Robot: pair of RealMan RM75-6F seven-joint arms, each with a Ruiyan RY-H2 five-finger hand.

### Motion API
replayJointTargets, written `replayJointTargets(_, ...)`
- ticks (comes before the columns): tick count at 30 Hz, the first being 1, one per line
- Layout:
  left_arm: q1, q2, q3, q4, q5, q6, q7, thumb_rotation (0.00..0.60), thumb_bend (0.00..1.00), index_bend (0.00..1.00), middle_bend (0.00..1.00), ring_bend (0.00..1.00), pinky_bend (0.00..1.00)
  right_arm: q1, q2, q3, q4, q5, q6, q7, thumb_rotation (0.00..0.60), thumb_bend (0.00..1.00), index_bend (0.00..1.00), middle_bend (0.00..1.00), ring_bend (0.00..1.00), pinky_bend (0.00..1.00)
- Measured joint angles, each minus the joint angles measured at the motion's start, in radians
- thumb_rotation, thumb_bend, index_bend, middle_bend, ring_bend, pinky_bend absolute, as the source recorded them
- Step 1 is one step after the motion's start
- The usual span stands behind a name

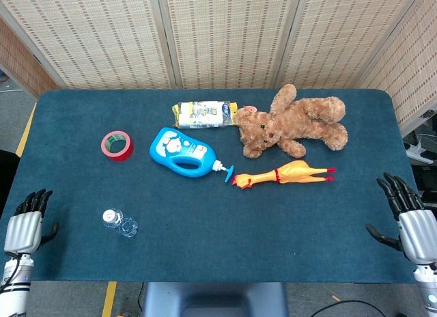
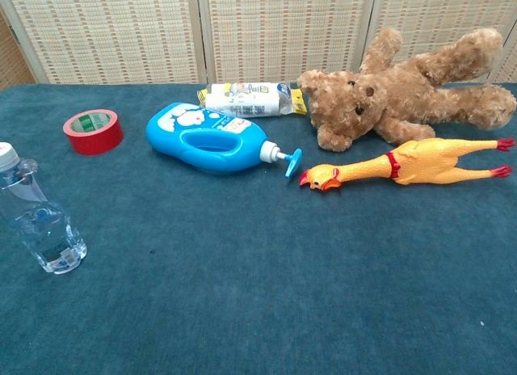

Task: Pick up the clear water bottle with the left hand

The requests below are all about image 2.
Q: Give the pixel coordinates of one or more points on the red tape roll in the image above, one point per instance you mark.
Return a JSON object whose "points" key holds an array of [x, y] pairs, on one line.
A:
{"points": [[97, 142]]}

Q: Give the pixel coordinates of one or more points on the yellow rubber chicken toy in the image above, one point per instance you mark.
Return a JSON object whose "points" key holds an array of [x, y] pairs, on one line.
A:
{"points": [[424, 161]]}

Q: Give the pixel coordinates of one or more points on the woven beige screen panel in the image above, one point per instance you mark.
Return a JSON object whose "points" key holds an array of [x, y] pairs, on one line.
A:
{"points": [[282, 35], [101, 35], [444, 11], [509, 68]]}

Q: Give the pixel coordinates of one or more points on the brown woven screen panel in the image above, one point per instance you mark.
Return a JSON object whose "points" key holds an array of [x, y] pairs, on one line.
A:
{"points": [[10, 60]]}

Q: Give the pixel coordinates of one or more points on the teal table cloth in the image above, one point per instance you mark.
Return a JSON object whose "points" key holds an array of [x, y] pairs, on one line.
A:
{"points": [[242, 290]]}

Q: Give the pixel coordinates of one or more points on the brown teddy bear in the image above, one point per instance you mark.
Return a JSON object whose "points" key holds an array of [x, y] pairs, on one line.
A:
{"points": [[404, 92]]}

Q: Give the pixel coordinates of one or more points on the small clear bottle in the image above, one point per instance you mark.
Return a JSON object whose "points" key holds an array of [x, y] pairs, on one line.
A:
{"points": [[44, 229]]}

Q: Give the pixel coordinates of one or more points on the blue pump detergent bottle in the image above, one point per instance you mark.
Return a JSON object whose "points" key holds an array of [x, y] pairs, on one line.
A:
{"points": [[169, 136]]}

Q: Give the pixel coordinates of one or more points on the snack package with yellow ends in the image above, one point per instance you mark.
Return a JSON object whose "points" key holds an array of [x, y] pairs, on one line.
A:
{"points": [[242, 104]]}

